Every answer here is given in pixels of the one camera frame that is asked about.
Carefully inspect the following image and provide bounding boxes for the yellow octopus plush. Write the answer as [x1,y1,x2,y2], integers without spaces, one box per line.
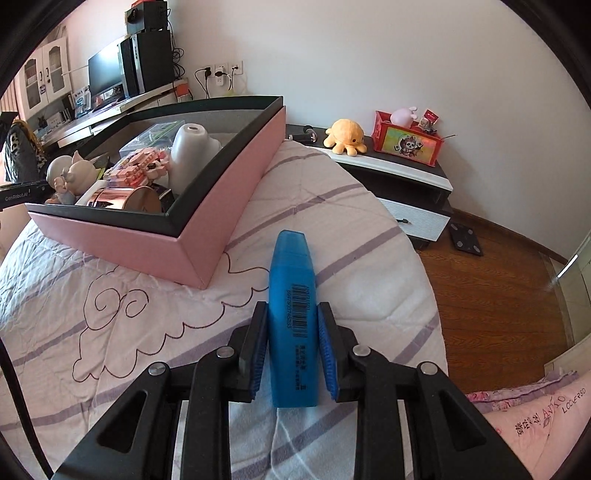
[323,119,368,155]

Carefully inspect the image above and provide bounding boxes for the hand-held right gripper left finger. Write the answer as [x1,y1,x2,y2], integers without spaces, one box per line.
[51,300,269,480]

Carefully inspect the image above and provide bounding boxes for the white desk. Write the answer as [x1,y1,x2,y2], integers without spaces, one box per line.
[28,78,190,148]

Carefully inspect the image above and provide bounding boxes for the pink plush toy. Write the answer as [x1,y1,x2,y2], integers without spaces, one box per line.
[390,106,419,126]

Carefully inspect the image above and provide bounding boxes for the black speaker box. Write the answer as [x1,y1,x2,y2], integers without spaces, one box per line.
[124,0,168,34]

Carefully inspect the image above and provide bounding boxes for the rose gold can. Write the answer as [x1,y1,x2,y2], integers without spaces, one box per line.
[85,185,162,214]

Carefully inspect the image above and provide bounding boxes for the red printed storage box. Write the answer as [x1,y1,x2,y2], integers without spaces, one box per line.
[372,110,446,167]

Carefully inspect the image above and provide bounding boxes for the white bulb-shaped device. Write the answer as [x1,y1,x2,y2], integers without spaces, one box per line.
[168,124,222,192]

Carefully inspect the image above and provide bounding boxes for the pink bedding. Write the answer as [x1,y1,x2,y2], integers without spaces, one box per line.
[466,369,591,480]

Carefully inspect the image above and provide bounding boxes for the blue highlighter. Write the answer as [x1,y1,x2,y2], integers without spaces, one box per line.
[268,230,320,409]

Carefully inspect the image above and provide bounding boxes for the black floor scale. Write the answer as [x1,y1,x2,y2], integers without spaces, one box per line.
[450,222,485,257]

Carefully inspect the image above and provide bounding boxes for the black computer monitor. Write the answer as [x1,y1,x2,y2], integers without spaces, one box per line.
[88,39,127,100]

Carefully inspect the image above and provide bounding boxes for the black computer tower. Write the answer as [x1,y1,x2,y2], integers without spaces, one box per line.
[119,30,175,97]

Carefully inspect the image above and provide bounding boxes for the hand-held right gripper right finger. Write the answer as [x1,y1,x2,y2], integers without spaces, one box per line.
[316,302,539,480]

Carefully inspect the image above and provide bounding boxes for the pink storage box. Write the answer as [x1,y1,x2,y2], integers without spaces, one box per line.
[25,95,287,289]

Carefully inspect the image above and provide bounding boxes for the clear plastic swab box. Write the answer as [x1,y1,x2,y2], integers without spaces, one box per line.
[119,121,185,158]

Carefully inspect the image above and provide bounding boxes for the peach pig toy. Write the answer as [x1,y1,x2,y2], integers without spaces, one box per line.
[69,150,105,195]

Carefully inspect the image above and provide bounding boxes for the black and white low cabinet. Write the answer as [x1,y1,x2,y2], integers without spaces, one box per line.
[284,124,455,252]

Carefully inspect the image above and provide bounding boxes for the white hutch cabinet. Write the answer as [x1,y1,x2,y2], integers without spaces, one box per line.
[18,34,72,121]

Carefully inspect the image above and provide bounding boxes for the grey printed jacket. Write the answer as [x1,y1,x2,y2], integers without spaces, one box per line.
[4,119,49,184]

